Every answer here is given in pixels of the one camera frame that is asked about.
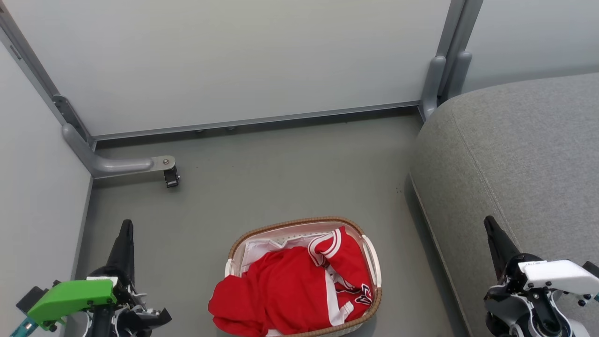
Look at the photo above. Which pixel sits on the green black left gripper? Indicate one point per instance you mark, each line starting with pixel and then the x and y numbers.
pixel 70 297

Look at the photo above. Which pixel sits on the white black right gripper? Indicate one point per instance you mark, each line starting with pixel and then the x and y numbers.
pixel 557 276

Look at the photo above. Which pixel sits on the red jersey with number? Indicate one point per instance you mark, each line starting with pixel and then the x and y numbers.
pixel 346 257

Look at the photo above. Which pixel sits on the red trousers with white stripe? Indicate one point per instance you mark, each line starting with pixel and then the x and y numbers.
pixel 281 295

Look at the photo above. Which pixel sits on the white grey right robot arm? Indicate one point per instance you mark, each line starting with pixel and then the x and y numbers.
pixel 514 311

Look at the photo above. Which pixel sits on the grey fabric sofa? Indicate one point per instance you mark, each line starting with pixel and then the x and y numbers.
pixel 538 164

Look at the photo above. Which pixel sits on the grey partition foot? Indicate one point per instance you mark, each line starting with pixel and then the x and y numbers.
pixel 461 70
pixel 433 84
pixel 117 165

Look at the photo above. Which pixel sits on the black caster wheel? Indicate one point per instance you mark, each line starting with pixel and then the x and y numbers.
pixel 171 178

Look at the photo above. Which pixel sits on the white basket liner cloth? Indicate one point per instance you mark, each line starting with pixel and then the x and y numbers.
pixel 255 252

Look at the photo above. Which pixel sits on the white wicker-rimmed laundry basket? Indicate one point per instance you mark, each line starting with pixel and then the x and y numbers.
pixel 281 234

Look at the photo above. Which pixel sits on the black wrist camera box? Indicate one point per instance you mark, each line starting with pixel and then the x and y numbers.
pixel 592 269
pixel 32 299

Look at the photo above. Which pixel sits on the grey partition bottom rail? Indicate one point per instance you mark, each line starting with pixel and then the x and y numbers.
pixel 257 120

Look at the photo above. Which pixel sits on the grey partition post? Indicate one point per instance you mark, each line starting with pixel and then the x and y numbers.
pixel 456 28
pixel 28 61

